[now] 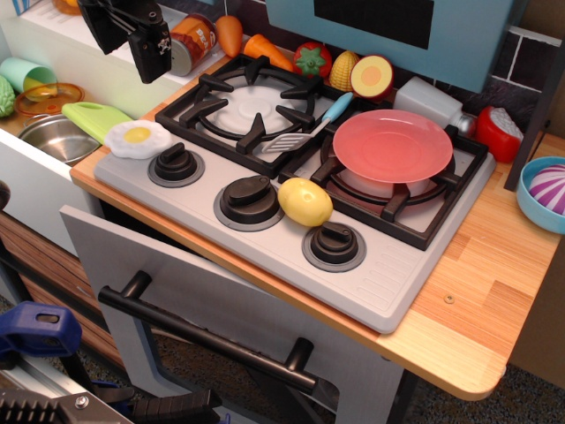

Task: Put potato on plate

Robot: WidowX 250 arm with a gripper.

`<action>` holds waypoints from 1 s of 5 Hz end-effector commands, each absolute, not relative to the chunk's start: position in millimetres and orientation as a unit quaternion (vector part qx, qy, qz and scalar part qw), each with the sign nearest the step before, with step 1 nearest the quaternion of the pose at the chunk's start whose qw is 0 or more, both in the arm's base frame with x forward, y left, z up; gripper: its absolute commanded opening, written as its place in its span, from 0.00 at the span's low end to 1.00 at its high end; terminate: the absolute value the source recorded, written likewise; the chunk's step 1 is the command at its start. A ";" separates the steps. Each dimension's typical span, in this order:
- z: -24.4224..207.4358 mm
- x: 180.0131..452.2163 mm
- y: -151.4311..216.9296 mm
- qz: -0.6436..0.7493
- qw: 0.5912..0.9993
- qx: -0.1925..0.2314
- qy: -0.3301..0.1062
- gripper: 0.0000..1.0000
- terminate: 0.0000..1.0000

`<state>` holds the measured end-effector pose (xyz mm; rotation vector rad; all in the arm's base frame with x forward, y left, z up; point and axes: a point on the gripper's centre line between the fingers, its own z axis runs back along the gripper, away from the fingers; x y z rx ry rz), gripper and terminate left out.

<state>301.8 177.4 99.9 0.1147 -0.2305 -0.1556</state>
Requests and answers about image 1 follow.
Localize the teal toy range hood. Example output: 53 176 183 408
267 0 526 93

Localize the green toy cabbage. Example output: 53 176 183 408
0 76 16 118

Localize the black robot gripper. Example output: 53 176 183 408
78 0 172 84

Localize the grey toy stove top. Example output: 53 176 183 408
93 70 498 335

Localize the green toy cutting board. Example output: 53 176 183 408
62 102 132 145

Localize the orange toy carrot upright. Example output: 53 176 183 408
215 15 243 57

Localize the white toy sink unit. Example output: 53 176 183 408
1 1 224 118

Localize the red toy radish slice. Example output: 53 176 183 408
475 106 524 163

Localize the blue toy bowl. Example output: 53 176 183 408
516 156 564 235

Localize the white toy bottle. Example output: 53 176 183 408
393 77 476 137

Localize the black right stove knob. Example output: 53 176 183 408
302 221 367 273

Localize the black right burner grate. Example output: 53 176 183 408
278 125 492 250

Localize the toy beans can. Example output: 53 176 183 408
170 14 217 77

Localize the purple white toy onion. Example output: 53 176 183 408
528 164 564 216

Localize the red toy strawberry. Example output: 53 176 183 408
293 42 333 79

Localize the orange toy item top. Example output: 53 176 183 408
52 0 81 16

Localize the black stove knob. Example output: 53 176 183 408
147 142 205 188
214 175 284 232
302 221 367 273

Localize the black burner grate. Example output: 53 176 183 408
155 55 340 178
278 125 492 250

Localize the blue clamp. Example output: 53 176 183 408
1 301 82 369

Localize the black left stove knob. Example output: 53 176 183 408
147 142 205 188

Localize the black middle stove knob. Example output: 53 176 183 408
214 175 284 232

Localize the black clamp handle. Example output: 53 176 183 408
93 382 222 423

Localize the mint green toy cup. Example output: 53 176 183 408
1 57 57 94

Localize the grey oven door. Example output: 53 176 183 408
60 206 414 423

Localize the orange toy carrot lying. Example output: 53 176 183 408
244 34 294 72

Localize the pink plastic plate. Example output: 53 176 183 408
333 110 454 183

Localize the yellow toy potato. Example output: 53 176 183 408
278 178 334 227

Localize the orange transparent pot lid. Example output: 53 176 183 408
14 83 85 117

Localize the black oven door handle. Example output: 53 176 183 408
98 270 320 395

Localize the aluminium mount rail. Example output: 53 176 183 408
0 357 136 424

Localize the yellow toy corn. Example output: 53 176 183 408
328 50 359 92

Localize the steel toy pot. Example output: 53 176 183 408
18 114 101 166

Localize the halved red toy fruit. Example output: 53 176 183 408
350 55 394 100

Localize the toy fried egg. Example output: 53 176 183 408
104 120 174 160

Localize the black left burner grate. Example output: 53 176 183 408
155 55 340 178

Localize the toy spatula blue handle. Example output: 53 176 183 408
261 91 355 155

